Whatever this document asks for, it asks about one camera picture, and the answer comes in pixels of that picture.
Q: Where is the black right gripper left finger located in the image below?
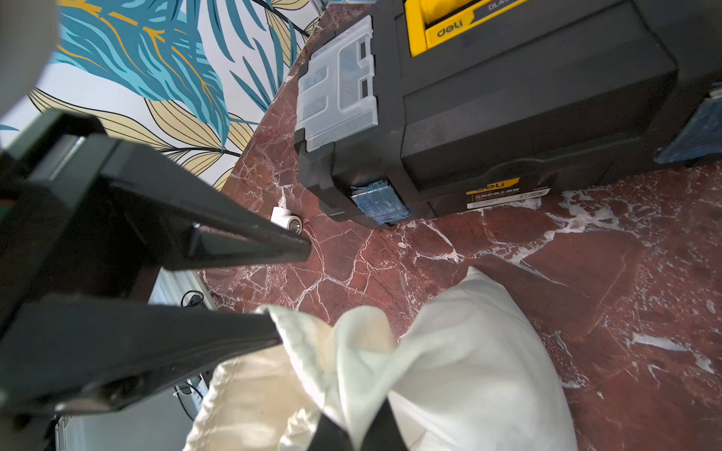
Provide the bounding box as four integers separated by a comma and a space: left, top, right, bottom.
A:
306, 415, 353, 451

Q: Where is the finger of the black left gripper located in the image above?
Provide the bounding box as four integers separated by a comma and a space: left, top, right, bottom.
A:
101, 140, 312, 271
1, 296, 281, 415

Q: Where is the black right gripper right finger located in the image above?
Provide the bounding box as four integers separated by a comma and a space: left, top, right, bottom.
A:
361, 400, 408, 451

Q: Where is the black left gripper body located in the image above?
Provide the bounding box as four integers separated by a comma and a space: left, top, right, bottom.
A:
1, 109, 169, 336

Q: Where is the cream cloth drawstring bag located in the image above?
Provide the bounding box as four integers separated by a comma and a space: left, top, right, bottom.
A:
185, 268, 577, 450

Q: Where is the white PVC pipe tee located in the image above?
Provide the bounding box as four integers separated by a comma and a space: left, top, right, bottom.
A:
270, 206, 303, 235

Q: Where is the black plastic toolbox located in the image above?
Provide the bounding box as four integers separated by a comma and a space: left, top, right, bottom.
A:
293, 1, 721, 229

